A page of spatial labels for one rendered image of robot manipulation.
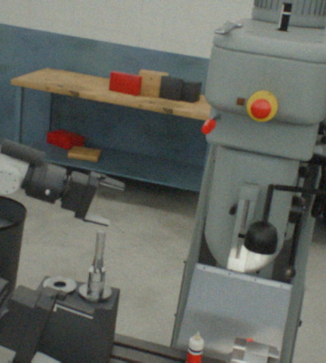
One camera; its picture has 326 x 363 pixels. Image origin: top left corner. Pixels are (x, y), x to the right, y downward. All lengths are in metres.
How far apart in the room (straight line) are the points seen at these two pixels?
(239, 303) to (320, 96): 0.95
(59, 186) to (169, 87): 3.98
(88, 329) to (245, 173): 0.63
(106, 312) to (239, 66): 0.78
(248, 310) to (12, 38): 4.74
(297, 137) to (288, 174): 0.11
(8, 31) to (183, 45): 1.70
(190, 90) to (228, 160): 3.91
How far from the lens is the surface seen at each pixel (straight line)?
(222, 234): 1.54
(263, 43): 1.30
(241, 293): 2.09
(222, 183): 1.50
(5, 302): 1.00
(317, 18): 1.68
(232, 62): 1.30
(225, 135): 1.43
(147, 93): 5.47
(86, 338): 1.80
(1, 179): 1.45
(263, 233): 1.40
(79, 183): 1.47
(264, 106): 1.26
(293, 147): 1.42
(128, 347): 1.95
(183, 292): 2.20
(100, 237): 1.70
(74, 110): 6.25
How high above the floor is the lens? 2.02
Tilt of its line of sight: 19 degrees down
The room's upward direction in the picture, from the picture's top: 8 degrees clockwise
